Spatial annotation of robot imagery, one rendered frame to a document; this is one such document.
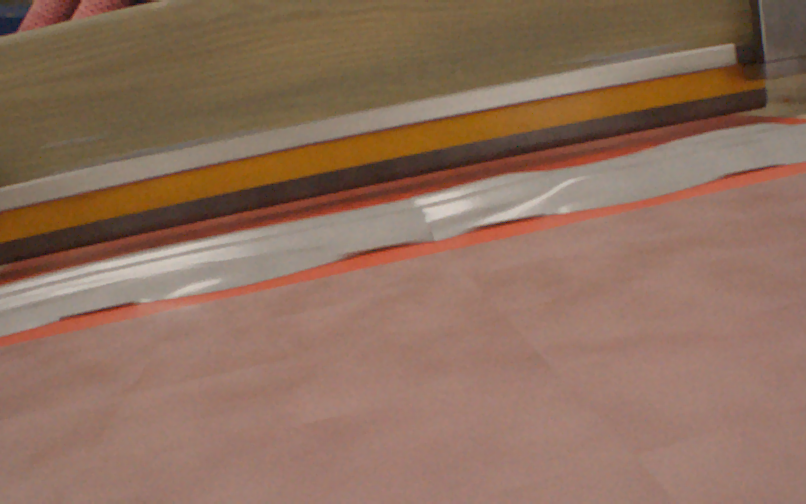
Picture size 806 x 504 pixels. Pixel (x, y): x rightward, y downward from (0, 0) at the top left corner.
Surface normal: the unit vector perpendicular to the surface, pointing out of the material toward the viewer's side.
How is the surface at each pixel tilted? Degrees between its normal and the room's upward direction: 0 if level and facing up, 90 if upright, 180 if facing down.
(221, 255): 4
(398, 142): 56
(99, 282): 4
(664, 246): 32
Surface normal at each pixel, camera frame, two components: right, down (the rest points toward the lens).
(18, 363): -0.19, -0.96
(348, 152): 0.12, 0.18
